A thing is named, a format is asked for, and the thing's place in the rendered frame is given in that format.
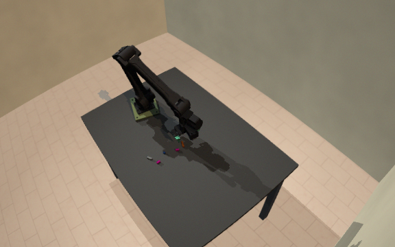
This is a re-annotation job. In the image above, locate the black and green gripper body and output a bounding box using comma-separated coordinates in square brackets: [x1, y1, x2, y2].
[171, 124, 182, 137]

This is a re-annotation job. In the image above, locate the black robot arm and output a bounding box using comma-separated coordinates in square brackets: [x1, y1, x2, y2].
[112, 45, 203, 140]

